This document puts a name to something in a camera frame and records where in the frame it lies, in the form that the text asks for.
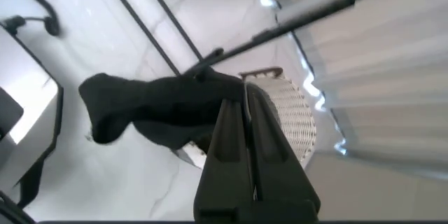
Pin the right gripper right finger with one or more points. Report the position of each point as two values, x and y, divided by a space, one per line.
280 175

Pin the black clothes rack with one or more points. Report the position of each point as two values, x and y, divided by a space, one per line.
315 15

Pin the black garment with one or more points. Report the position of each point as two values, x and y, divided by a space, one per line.
147 108

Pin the white laundry basket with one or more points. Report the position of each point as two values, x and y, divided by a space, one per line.
294 119

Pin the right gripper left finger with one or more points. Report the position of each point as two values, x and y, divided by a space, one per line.
224 175

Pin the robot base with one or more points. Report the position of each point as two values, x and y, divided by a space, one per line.
31 112

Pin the white curtain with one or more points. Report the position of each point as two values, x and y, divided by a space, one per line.
385 94

